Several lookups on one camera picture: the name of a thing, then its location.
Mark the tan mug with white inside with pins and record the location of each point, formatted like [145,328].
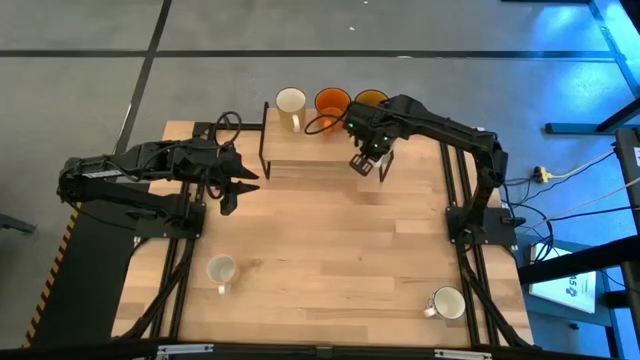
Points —
[290,105]

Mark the yellow-orange mug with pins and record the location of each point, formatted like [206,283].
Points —
[371,97]

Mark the beige coffee mug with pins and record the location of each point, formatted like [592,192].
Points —
[221,270]

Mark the orange coffee mug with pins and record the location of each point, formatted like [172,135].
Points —
[332,102]

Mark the white enamel mug dark rim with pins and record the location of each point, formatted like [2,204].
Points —
[448,303]

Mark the black stand foot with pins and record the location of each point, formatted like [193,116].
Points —
[15,223]

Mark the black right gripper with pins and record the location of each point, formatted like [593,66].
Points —
[372,127]

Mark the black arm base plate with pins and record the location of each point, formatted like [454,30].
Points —
[170,225]
[492,225]

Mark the wooden shelf with black frame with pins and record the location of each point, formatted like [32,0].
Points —
[310,147]

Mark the silver metal bracket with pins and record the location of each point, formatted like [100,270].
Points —
[462,354]
[185,349]

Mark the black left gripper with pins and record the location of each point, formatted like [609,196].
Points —
[215,165]

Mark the black metal side table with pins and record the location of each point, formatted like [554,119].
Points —
[575,262]

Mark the yellow power strip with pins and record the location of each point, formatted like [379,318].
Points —
[542,174]

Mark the white printed box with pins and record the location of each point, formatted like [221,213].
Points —
[565,287]

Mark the black mat with hazard stripe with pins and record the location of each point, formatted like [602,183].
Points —
[80,280]

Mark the black aluminium frame rails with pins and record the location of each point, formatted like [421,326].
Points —
[172,280]
[472,290]

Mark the black table edge bar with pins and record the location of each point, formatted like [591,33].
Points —
[320,352]

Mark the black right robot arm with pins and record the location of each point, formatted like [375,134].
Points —
[450,130]

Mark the black metal stand frame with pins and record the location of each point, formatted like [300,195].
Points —
[612,47]

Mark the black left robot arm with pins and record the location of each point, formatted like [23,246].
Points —
[100,175]

